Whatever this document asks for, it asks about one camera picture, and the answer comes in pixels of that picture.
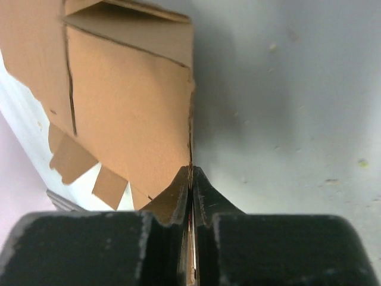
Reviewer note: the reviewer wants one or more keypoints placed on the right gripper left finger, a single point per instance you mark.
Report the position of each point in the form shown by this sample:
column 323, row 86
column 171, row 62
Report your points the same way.
column 144, row 247

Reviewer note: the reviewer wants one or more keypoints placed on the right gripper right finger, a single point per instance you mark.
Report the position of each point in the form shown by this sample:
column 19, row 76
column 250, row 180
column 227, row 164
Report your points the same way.
column 235, row 248

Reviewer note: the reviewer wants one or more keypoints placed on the brown cardboard box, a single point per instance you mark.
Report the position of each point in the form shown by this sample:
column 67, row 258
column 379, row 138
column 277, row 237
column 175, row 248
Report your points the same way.
column 105, row 91

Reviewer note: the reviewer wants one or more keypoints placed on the aluminium rail beam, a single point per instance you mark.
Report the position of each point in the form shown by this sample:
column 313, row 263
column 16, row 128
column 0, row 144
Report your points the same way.
column 63, row 204

